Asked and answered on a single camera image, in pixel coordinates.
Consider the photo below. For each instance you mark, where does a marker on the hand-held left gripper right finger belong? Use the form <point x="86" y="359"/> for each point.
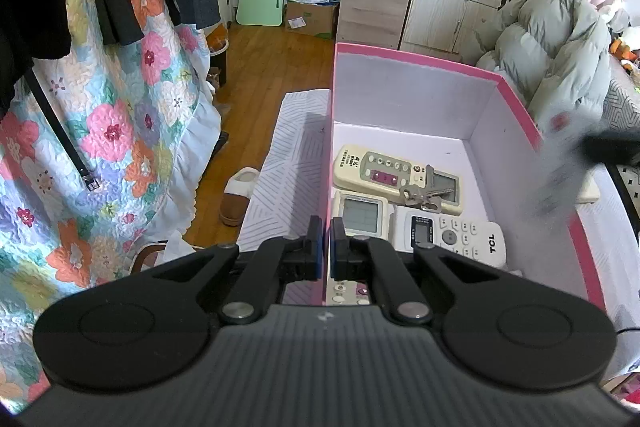
<point x="336" y="248"/>

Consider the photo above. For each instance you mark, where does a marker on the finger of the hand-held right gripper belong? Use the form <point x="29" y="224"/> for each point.
<point x="615" y="147"/>

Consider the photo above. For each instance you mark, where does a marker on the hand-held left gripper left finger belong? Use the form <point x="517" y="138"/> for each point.
<point x="315" y="248"/>

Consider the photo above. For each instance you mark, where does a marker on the square remote with large screen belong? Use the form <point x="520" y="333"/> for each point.
<point x="360" y="212"/>

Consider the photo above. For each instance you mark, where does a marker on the small cream remote control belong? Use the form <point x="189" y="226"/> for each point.
<point x="347" y="292"/>

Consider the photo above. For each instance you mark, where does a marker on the grey remote with red button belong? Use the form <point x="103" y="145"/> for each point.
<point x="560" y="167"/>

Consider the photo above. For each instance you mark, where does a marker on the large cream remote control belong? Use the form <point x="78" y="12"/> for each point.
<point x="360" y="167"/>

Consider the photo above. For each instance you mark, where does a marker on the bunch of keys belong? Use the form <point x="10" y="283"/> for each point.
<point x="422" y="197"/>

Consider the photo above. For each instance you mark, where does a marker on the white remote control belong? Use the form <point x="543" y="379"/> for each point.
<point x="460" y="237"/>

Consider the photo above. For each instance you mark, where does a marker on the pink storage box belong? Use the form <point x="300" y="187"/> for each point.
<point x="415" y="97"/>

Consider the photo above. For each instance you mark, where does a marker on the bed with white patterned cover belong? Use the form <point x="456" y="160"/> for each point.
<point x="622" y="107"/>

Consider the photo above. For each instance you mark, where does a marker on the brown and white slipper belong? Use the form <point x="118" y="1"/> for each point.
<point x="237" y="202"/>

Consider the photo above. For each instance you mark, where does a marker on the pile of plush toys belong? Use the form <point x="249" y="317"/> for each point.
<point x="622" y="37"/>

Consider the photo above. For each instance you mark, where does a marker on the grey puffer jacket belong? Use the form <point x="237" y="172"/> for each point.
<point x="550" y="37"/>

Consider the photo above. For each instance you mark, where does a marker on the small white basket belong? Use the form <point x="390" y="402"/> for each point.
<point x="219" y="44"/>

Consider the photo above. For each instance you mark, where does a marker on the cardboard box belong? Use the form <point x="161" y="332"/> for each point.
<point x="315" y="19"/>

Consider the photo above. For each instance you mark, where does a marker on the floral quilt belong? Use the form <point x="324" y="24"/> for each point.
<point x="115" y="132"/>

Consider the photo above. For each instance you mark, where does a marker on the black belt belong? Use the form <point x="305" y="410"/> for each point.
<point x="65" y="142"/>

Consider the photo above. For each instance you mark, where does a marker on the black hanging garment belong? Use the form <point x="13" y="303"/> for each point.
<point x="30" y="17"/>

